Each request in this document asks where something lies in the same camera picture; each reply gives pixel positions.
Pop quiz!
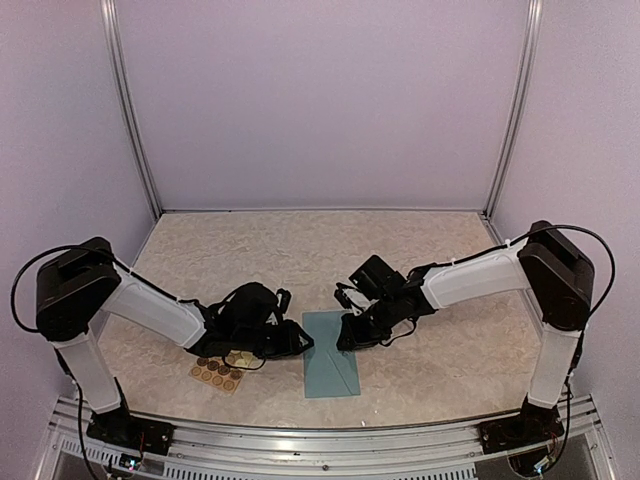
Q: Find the aluminium frame post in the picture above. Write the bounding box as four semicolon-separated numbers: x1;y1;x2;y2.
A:
100;0;164;221
483;0;544;223

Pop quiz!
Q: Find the round sticker seal sheet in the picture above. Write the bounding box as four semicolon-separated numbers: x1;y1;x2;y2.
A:
189;350;259;394

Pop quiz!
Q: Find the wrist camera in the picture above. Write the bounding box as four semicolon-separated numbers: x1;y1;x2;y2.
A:
334;255;406;315
276;288;292;315

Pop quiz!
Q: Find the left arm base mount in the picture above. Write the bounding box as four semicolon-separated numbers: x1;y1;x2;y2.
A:
87;398;175;456

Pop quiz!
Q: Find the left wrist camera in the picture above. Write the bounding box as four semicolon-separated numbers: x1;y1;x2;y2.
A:
276;288;292;315

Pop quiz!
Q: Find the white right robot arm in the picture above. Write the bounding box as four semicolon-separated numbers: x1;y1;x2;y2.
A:
334;220;602;444

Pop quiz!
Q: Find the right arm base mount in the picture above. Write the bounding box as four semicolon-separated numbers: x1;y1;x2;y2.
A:
477;398;565;455

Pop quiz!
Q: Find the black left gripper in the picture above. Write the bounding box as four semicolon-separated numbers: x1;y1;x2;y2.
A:
235;319;314;360

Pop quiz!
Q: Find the left aluminium frame post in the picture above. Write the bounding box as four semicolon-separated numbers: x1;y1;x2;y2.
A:
100;0;164;221

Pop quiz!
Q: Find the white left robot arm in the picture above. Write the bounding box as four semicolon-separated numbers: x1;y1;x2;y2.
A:
18;237;314;445

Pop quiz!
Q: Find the aluminium front rail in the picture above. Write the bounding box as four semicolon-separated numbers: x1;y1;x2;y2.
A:
35;397;616;479

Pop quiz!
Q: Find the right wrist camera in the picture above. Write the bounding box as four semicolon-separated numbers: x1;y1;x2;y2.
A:
334;255;406;315

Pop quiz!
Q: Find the teal blue envelope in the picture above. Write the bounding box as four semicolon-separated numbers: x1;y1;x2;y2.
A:
302;311;361;399

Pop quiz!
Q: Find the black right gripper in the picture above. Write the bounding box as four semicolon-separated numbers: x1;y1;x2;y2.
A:
336;296;399;351

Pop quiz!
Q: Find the right aluminium frame post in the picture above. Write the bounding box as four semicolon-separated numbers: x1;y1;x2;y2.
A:
483;0;544;223

